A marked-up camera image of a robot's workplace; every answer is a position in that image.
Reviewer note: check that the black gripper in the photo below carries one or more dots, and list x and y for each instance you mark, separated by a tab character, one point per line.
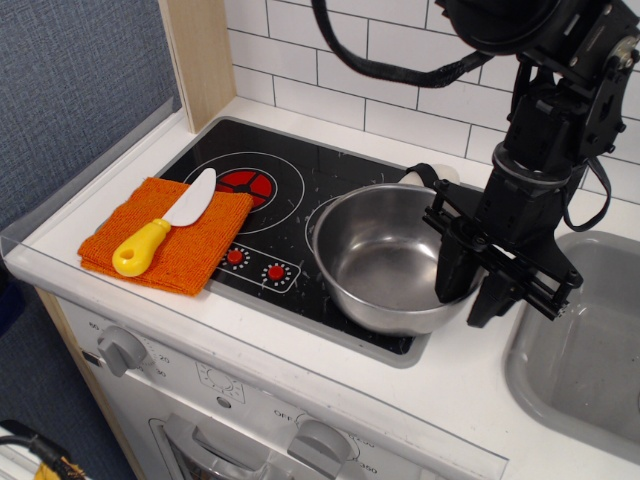
506	232

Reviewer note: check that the stainless steel bowl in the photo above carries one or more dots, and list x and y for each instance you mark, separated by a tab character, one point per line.
379	258

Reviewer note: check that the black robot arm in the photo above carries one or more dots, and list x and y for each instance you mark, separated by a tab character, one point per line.
575	60

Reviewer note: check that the black toy cooktop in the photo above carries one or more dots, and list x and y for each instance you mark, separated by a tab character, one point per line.
270	266

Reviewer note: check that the white plush rice ball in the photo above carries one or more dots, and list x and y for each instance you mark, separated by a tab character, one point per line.
425	175

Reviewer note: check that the grey sink basin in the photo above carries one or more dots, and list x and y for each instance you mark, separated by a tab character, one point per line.
579	374

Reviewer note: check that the grey right oven knob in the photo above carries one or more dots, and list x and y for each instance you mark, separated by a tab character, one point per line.
320	447

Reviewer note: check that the grey oven knob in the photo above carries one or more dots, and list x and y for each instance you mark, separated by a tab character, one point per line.
120	350
320	447

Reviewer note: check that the orange folded cloth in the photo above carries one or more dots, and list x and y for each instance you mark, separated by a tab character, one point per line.
188	256

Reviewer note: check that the white toy oven front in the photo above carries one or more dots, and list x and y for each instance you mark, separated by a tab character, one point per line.
184	419

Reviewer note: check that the grey left oven knob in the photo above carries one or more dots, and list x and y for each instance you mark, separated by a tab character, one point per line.
120	350

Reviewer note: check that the yellow black object on floor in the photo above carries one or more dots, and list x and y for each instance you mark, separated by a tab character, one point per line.
27	454

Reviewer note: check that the yellow handled toy knife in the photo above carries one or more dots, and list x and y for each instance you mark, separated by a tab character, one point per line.
135	254

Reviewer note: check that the light wooden side post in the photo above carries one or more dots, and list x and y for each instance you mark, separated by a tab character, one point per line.
199	46

